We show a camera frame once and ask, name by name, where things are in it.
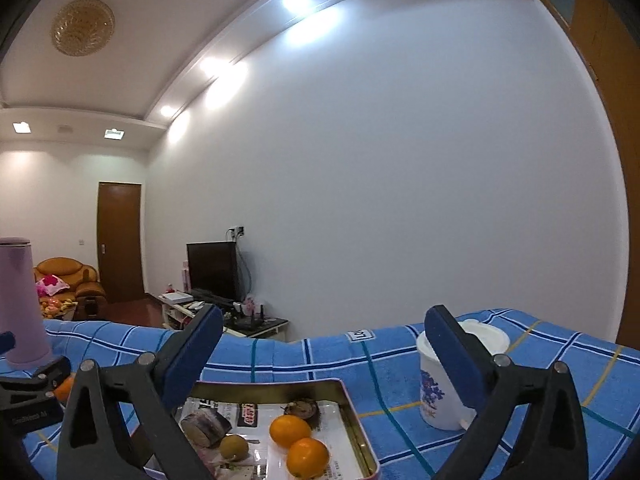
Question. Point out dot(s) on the small orange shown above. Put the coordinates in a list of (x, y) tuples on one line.
[(307, 458), (290, 431)]

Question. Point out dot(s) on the brown roll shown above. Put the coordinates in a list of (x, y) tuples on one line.
[(205, 427)]

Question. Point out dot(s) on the orange leather armchair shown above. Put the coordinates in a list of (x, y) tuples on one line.
[(85, 285)]

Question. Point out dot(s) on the brown wooden door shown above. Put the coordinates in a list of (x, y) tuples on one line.
[(121, 242)]

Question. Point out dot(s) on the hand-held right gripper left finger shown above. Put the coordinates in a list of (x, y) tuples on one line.
[(195, 355)]

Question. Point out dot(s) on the pink flower cushion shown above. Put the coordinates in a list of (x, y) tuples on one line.
[(52, 285)]

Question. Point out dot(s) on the white set-top box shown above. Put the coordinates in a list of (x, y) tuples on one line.
[(177, 296)]

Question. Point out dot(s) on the purple tumbler bottle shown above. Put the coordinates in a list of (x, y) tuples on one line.
[(20, 300)]

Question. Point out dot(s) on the pink tin box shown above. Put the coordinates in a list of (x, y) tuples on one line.
[(357, 435)]

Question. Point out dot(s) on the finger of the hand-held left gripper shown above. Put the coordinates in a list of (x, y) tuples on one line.
[(40, 375), (6, 344)]

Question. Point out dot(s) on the white television stand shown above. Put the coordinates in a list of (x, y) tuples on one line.
[(270, 327)]

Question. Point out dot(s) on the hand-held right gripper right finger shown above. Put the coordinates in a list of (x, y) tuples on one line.
[(452, 360)]

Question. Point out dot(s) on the golden round ceiling lamp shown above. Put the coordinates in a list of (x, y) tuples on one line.
[(83, 26)]

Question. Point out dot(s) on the black router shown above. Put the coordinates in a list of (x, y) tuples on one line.
[(252, 322)]

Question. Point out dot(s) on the cluttered coffee table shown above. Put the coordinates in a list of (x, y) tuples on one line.
[(57, 307)]

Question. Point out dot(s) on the blue plaid cloth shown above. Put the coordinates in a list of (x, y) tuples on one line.
[(320, 360)]

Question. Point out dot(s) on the wall power socket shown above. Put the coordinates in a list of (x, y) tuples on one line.
[(236, 231)]

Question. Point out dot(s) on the green kiwi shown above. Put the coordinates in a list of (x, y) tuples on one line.
[(234, 446)]

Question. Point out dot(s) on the square recessed ceiling light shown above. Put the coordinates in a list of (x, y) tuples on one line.
[(21, 127), (113, 133)]

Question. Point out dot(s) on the black television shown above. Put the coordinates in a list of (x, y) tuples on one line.
[(212, 270)]

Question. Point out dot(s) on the pink flower ornament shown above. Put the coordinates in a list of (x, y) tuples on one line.
[(250, 306)]

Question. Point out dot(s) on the white flower print cup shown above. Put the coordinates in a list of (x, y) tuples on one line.
[(435, 410)]

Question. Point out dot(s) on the large orange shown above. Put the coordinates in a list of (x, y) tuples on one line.
[(64, 390)]

